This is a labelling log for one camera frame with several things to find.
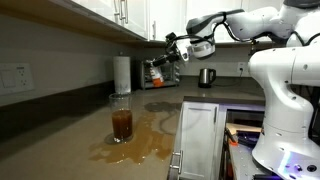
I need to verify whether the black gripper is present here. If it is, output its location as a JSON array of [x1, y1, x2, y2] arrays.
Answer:
[[151, 39, 188, 68]]

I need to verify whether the tall clear glass cup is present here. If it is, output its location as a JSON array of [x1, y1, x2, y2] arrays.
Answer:
[[108, 93, 135, 144]]

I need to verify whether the small brown glass cup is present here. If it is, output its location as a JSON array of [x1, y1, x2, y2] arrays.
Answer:
[[111, 109, 134, 141]]

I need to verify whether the silver toaster oven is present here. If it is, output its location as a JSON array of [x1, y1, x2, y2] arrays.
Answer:
[[139, 59, 182, 90]]

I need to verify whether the steel electric kettle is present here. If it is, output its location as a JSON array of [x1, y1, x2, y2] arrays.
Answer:
[[198, 67, 217, 89]]

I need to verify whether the white paper towel roll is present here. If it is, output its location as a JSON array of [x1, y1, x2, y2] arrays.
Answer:
[[113, 55, 132, 95]]

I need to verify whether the brown spilled drink puddle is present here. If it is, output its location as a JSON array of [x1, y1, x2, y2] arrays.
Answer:
[[87, 111, 176, 165]]

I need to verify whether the black and orange clamp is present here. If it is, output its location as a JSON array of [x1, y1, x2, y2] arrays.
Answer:
[[224, 128, 240, 148]]

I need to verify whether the wooden board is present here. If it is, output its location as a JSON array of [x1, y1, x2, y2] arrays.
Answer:
[[225, 122, 263, 135]]

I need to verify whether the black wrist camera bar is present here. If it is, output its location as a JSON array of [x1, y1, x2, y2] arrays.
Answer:
[[164, 31, 178, 44]]

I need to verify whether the silver upper cabinet handle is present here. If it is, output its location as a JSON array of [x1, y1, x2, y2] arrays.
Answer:
[[121, 0, 130, 24], [152, 20, 158, 40], [113, 0, 121, 24]]

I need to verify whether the black kettle cord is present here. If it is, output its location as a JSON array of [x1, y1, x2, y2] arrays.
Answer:
[[213, 69, 244, 88]]

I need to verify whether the black camera on stand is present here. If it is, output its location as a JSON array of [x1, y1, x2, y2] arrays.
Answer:
[[247, 39, 261, 57]]

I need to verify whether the silver corner cabinet handle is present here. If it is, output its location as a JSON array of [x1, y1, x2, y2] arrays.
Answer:
[[169, 150, 184, 175]]

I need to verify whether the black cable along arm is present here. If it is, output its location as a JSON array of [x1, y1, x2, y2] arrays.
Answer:
[[293, 30, 320, 47]]

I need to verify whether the white wall outlet plate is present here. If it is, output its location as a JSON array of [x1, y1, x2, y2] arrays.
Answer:
[[0, 63, 35, 96]]

